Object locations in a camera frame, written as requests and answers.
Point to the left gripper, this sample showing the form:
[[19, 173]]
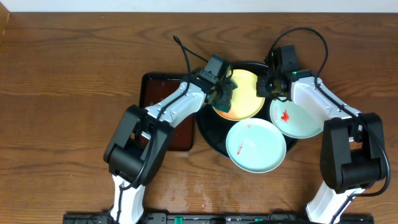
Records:
[[224, 94]]

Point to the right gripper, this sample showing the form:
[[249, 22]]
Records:
[[262, 89]]

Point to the green scouring sponge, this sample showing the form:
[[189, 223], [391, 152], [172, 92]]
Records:
[[224, 107]]

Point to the yellow plate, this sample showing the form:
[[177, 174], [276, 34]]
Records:
[[244, 103]]

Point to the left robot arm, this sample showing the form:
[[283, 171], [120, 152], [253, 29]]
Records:
[[139, 143]]

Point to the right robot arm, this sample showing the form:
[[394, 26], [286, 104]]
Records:
[[353, 159]]

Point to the rectangular black brown tray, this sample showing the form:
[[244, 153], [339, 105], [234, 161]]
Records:
[[154, 88]]

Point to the light green plate right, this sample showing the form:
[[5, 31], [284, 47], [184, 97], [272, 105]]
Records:
[[292, 120]]

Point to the light green plate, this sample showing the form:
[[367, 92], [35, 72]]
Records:
[[292, 120], [256, 145]]

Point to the light green plate front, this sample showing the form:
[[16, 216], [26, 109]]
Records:
[[256, 145]]

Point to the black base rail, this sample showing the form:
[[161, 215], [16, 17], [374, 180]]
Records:
[[163, 218]]

